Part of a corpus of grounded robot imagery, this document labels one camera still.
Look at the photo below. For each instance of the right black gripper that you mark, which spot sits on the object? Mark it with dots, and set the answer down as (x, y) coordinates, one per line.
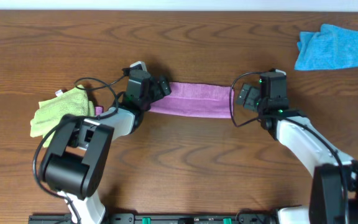
(253, 92)

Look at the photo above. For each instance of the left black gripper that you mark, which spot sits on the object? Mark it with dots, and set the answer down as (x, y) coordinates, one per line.
(158, 90)

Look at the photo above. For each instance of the purple microfiber cloth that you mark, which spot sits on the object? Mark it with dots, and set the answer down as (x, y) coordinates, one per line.
(195, 100)

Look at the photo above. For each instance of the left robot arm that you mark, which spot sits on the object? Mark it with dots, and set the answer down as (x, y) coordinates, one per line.
(74, 161)

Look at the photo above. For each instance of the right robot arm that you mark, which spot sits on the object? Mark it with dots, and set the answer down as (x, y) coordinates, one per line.
(334, 192)

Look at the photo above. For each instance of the purple folded cloth under green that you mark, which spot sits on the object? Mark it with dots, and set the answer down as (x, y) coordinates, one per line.
(98, 110)

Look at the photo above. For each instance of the blue microfiber cloth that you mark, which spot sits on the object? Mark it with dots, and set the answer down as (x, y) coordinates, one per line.
(331, 48)

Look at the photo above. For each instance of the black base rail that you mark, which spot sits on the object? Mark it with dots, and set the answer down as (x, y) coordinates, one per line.
(130, 218)

